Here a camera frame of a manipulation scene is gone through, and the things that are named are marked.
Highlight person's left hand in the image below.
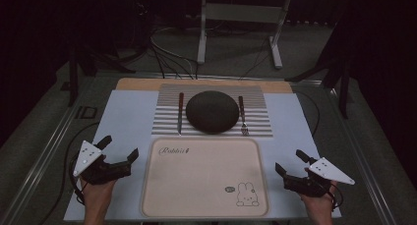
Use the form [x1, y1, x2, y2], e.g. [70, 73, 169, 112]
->
[80, 179, 118, 217]

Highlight person's right hand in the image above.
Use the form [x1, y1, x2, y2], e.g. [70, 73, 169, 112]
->
[299, 180, 339, 217]

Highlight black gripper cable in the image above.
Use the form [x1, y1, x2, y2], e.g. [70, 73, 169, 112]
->
[61, 121, 100, 206]
[292, 89, 321, 139]

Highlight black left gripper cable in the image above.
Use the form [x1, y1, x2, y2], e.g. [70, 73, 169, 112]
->
[61, 121, 100, 206]

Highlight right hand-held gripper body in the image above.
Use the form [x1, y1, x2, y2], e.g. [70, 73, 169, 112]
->
[282, 156, 356, 198]

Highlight beige mat with rabbit print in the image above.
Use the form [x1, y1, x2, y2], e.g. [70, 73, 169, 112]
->
[140, 137, 270, 219]

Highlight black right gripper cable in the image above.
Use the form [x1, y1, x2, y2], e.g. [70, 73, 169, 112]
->
[292, 89, 321, 139]

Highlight grey striped placemat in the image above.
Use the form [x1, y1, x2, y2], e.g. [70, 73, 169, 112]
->
[150, 84, 274, 139]

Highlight black tripod stand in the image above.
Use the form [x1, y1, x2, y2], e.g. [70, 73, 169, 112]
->
[67, 44, 137, 108]
[284, 18, 353, 120]

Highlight dark round plate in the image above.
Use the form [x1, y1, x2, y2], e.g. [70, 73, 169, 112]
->
[185, 89, 240, 135]

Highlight fork with brown handle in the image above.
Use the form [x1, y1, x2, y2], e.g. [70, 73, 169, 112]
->
[237, 95, 250, 137]

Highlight aluminium floor rail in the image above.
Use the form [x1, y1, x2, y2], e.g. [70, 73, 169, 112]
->
[0, 77, 96, 225]
[323, 84, 399, 225]

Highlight light blue table sheet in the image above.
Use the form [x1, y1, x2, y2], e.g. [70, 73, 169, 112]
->
[63, 88, 342, 223]

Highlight grey metal stand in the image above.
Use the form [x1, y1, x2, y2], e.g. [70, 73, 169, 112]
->
[196, 0, 294, 71]

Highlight thin black floor cable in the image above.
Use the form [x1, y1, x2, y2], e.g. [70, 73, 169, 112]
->
[238, 34, 273, 81]

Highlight white floor cable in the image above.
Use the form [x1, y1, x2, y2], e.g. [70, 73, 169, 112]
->
[149, 26, 199, 80]

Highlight knife with brown handle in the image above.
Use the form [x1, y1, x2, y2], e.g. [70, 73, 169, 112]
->
[176, 91, 185, 137]

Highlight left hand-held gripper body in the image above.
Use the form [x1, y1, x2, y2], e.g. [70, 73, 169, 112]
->
[72, 140, 133, 187]

